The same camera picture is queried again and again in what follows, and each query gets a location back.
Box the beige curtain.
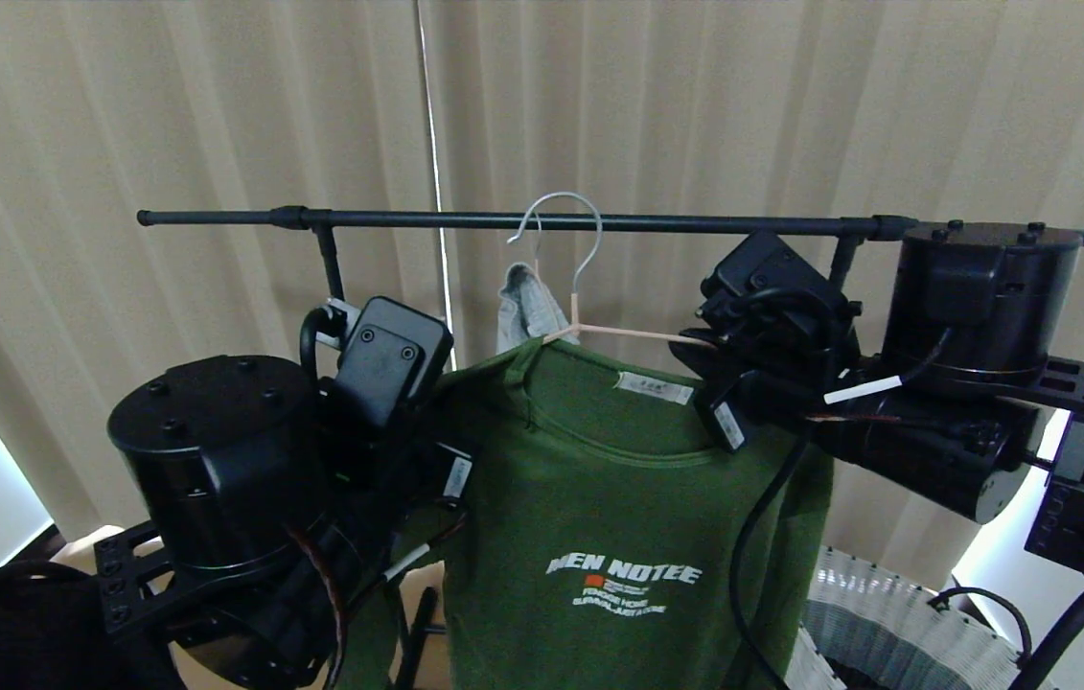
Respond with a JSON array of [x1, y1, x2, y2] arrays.
[[0, 0, 1084, 590]]

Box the white laundry basket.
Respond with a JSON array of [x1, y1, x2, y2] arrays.
[[784, 544, 1058, 690]]

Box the green garment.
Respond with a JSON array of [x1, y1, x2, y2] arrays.
[[331, 337, 836, 690]]

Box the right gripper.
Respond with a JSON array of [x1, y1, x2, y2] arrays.
[[668, 331, 835, 454]]

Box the black clothes rack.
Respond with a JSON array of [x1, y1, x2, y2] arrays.
[[137, 205, 1084, 690]]

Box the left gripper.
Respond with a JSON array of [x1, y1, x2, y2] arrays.
[[350, 398, 477, 526]]

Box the pale grey shorts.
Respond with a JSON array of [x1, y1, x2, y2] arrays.
[[496, 262, 583, 357]]

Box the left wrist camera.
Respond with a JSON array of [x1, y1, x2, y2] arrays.
[[299, 295, 455, 432]]

